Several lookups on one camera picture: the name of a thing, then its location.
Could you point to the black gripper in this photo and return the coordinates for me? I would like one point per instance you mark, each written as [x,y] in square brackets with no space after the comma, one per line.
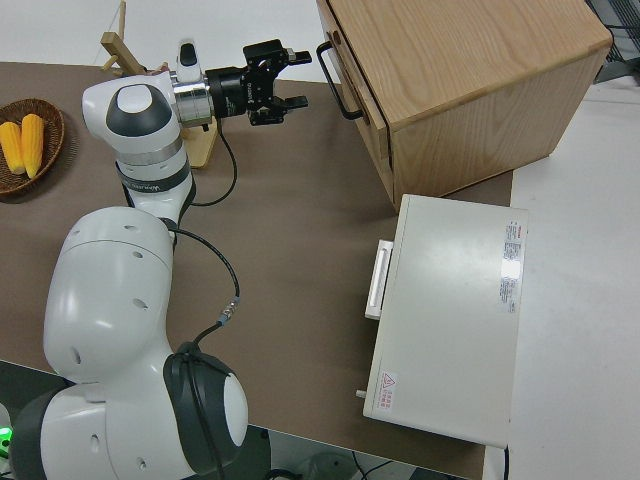
[235,92]

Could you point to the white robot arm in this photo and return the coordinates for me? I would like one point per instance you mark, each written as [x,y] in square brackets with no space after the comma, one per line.
[110,280]

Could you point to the light wooden drawer cabinet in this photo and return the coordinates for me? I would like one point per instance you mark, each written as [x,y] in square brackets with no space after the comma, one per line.
[475,90]

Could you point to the wooden mug tree stand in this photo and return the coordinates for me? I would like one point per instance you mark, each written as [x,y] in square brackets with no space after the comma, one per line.
[202,145]

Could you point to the brown table mat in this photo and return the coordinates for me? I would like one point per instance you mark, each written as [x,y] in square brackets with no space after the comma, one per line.
[300,225]

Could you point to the brown wicker basket tray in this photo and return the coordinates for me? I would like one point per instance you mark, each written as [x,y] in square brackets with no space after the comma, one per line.
[50,150]

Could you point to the yellow corn cob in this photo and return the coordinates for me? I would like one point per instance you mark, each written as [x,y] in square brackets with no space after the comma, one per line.
[32,145]
[11,147]

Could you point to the white toaster oven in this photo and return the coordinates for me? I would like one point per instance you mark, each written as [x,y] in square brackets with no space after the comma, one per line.
[450,310]

